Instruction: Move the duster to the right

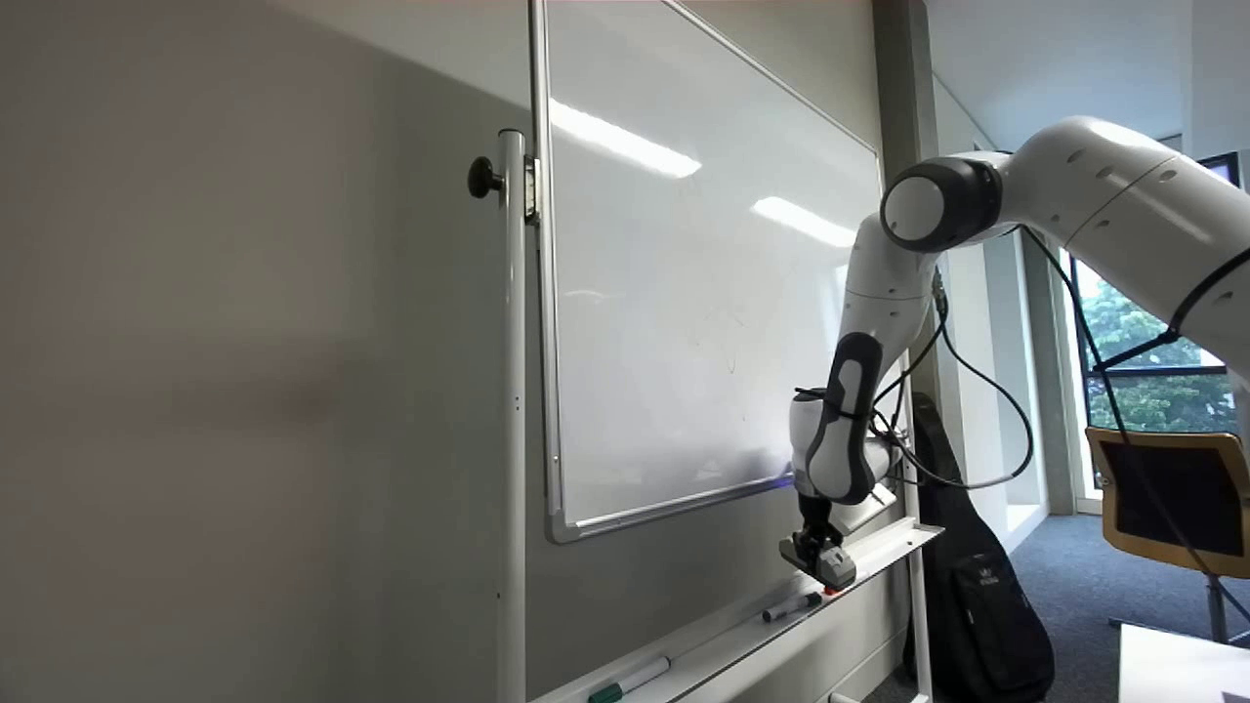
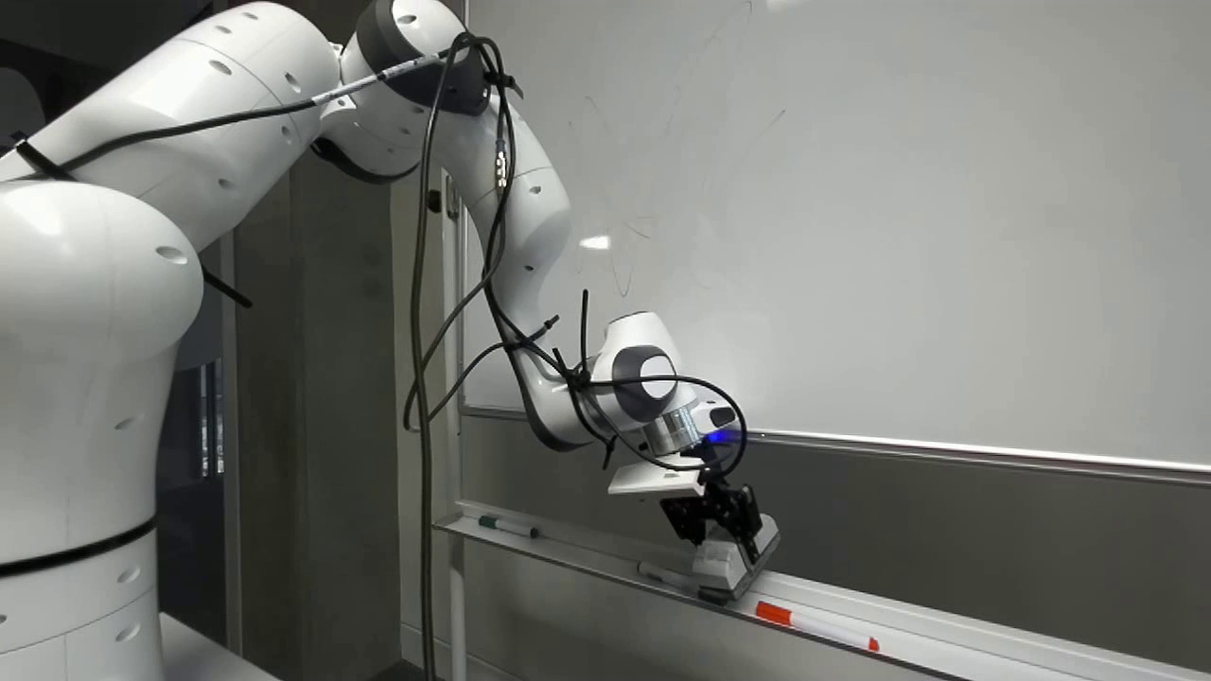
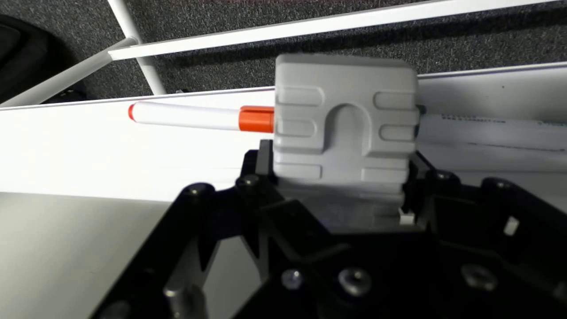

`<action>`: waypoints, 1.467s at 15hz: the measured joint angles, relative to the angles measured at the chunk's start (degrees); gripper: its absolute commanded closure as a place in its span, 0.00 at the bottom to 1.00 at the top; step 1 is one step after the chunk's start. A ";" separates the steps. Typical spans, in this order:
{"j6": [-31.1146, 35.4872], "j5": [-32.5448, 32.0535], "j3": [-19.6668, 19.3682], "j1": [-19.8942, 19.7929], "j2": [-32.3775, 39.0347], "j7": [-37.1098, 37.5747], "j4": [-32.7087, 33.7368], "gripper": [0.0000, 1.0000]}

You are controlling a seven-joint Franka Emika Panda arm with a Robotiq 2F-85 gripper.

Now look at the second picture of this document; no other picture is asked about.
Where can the whiteboard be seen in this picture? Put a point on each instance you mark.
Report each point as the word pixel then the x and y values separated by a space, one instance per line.
pixel 884 227

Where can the green capped whiteboard marker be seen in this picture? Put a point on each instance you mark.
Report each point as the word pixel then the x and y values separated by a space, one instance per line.
pixel 510 526

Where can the orange capped whiteboard marker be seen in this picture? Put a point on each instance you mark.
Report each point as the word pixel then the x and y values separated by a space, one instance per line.
pixel 773 613

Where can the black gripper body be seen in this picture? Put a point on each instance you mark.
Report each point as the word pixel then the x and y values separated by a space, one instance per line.
pixel 719 501

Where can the grey whiteboard duster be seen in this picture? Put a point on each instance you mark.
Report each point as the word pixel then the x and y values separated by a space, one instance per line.
pixel 731 570

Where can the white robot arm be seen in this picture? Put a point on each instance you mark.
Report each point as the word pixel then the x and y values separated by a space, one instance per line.
pixel 99 314

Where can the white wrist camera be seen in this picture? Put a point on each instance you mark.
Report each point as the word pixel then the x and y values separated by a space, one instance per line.
pixel 654 483

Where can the white whiteboard stand frame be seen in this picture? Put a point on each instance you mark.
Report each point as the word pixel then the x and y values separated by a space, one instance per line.
pixel 442 580

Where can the white whiteboard tray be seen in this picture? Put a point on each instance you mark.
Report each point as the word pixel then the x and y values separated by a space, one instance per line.
pixel 958 650

